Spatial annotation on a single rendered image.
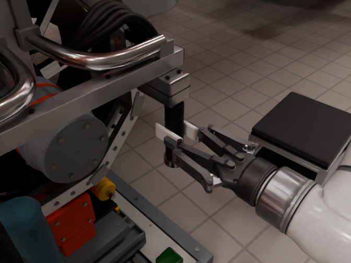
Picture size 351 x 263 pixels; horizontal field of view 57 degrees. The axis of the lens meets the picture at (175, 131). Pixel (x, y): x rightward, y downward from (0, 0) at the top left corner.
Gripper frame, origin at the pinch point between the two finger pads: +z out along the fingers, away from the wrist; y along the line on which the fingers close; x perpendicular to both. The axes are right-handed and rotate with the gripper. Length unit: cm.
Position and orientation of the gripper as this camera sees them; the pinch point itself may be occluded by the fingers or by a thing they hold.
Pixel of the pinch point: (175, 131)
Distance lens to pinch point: 62.0
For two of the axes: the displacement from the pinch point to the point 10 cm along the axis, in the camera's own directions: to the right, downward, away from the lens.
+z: -7.2, -4.4, 5.4
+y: 7.0, -4.6, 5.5
